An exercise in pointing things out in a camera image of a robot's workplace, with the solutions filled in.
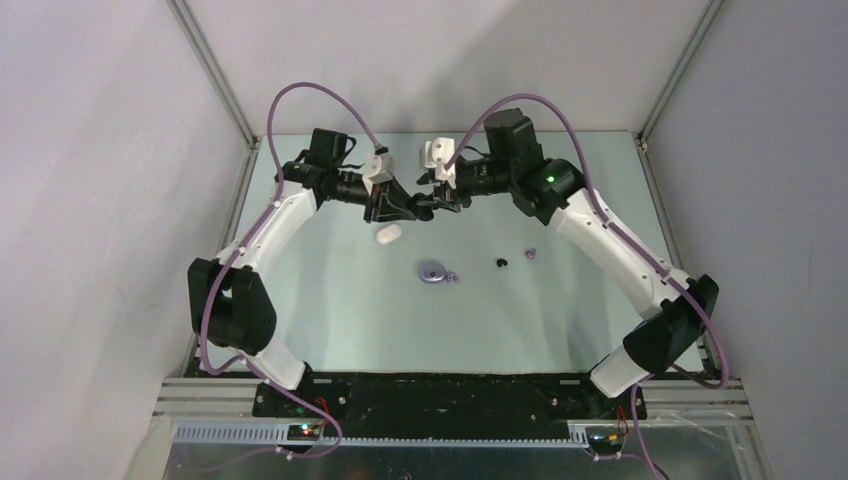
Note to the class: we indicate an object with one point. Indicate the purple earbud charging case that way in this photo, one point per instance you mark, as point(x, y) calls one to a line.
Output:
point(432, 273)

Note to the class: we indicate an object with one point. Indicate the aluminium frame post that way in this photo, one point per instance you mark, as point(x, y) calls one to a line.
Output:
point(200, 45)
point(691, 48)

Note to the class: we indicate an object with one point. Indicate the black earbud charging case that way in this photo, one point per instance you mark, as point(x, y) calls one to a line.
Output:
point(421, 206)

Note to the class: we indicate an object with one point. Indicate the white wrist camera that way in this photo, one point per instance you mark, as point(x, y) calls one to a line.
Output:
point(434, 157)
point(378, 168)

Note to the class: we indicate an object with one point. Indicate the white earbud charging case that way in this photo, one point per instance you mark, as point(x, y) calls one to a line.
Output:
point(388, 234)

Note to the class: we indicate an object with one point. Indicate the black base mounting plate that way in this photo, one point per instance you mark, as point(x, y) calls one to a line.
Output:
point(447, 406)

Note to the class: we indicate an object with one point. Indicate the left aluminium frame post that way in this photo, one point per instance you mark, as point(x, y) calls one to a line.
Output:
point(200, 45)

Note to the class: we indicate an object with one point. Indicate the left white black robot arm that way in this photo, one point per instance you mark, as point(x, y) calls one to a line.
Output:
point(230, 305)

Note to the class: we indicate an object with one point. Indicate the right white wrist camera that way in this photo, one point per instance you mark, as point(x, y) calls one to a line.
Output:
point(434, 157)

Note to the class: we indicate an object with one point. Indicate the right aluminium frame post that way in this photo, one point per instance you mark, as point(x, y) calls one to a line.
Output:
point(691, 48)

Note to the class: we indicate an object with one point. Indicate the aluminium front frame rail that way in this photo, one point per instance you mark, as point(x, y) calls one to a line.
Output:
point(667, 402)

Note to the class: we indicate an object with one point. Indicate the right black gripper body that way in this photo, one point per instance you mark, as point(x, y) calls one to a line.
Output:
point(464, 189)

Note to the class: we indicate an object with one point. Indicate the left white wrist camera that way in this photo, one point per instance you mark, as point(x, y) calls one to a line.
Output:
point(378, 168)

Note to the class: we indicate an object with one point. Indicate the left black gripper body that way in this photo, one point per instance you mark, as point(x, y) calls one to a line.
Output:
point(375, 202)

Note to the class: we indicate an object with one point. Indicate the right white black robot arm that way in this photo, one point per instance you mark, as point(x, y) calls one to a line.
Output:
point(672, 305)

